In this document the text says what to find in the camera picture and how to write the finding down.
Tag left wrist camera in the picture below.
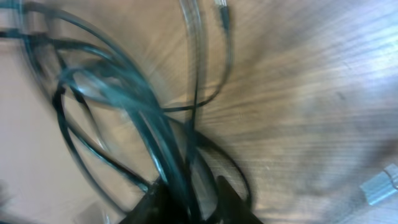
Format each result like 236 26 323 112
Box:
360 164 397 205

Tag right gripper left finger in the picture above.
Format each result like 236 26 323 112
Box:
119 180 190 224

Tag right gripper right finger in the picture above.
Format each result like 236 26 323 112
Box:
216 176 262 224

